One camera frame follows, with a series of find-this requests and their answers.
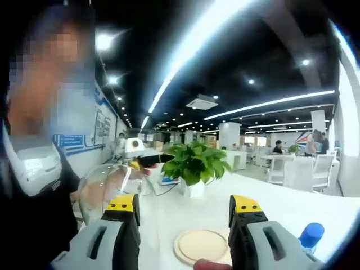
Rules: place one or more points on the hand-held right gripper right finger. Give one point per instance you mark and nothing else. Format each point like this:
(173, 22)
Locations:
(281, 244)

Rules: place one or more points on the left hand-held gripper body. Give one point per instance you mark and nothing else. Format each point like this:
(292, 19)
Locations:
(135, 146)

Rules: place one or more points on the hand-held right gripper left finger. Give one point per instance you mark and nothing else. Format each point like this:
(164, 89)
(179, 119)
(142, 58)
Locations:
(84, 244)

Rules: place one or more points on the blue-capped Mizone bottle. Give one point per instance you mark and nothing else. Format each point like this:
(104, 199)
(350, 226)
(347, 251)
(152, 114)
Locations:
(310, 236)

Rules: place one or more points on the clear glass dome cover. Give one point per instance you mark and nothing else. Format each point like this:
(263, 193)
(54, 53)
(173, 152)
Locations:
(101, 185)

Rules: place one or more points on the round wooden base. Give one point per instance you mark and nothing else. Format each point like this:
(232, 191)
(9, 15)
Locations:
(201, 244)

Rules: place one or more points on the person's left hand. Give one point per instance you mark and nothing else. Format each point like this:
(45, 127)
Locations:
(150, 171)

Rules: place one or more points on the person's right hand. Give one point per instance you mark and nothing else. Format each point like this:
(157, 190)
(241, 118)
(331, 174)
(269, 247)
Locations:
(212, 265)

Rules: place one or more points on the blue box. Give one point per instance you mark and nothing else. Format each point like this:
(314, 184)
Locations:
(168, 180)

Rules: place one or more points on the green potted plant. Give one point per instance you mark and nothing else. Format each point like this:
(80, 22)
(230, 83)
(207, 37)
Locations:
(194, 163)

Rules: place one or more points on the person in black shirt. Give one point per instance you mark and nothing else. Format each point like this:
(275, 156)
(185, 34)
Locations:
(33, 222)

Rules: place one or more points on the ceiling air conditioner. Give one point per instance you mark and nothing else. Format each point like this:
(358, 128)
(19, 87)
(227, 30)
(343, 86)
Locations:
(202, 101)

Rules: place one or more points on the white desk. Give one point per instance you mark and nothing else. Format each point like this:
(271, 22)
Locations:
(287, 168)

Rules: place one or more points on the white pillar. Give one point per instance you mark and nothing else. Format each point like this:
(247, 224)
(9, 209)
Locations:
(229, 136)

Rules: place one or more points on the white office chair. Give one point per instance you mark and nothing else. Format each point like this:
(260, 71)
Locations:
(323, 171)

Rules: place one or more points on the long ceiling strip light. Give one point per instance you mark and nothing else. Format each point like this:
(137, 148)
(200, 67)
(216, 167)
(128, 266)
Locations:
(182, 56)

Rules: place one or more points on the thin ceiling strip light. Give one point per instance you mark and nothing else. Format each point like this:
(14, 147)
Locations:
(267, 104)

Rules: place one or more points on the blue wall poster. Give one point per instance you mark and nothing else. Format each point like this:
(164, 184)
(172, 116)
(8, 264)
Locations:
(84, 140)

